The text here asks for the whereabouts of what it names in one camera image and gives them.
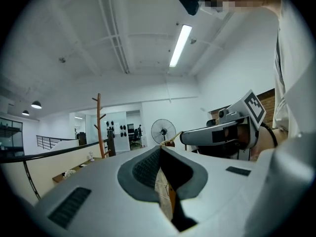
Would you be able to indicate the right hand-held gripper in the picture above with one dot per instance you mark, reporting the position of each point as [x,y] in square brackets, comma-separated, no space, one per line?
[247,112]

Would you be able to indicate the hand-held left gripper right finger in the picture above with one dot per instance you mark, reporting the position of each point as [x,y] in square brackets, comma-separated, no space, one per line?
[222,184]

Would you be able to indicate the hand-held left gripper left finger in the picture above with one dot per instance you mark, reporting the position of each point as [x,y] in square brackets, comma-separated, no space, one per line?
[103,206]

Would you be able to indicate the brown wooden coat rack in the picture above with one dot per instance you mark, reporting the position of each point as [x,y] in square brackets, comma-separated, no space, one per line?
[99,112]

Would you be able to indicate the person's right forearm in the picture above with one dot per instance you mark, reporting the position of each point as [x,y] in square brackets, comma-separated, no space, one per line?
[267,142]

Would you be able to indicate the black standing fan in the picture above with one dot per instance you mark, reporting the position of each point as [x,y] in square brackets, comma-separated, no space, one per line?
[163,132]

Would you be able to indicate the brown wooden table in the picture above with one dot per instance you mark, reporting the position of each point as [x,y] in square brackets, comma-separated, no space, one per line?
[76,171]

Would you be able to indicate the pale flower bouquet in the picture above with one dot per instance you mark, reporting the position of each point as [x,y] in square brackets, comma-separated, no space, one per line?
[69,173]

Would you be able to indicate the small pink desk fan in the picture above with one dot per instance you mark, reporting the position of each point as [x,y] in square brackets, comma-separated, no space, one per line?
[91,157]

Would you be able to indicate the black curved handrail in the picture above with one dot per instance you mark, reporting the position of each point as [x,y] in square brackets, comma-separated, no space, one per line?
[49,154]

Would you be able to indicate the metal bar railing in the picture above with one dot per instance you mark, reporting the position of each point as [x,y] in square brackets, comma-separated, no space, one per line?
[49,142]

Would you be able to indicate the long ceiling light tube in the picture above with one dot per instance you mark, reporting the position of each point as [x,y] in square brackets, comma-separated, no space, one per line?
[180,46]

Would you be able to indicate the glass office partition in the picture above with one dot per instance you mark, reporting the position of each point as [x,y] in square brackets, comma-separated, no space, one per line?
[11,137]

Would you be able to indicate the black pendant lamp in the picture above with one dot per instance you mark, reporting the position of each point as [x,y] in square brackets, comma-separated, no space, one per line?
[36,104]
[25,112]

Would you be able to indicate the person's beige shirt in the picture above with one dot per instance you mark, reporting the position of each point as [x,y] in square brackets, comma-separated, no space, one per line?
[296,58]

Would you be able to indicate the black picture frame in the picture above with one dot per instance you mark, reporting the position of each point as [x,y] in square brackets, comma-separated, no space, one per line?
[83,165]

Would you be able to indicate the dark wooden stair post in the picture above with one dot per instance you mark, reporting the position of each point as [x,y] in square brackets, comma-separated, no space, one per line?
[111,142]

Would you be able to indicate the black headsets on wall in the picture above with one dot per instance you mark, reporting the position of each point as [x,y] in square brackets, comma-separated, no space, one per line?
[122,128]

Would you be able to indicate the black head camera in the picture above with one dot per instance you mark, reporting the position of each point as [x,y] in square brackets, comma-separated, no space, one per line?
[188,0]

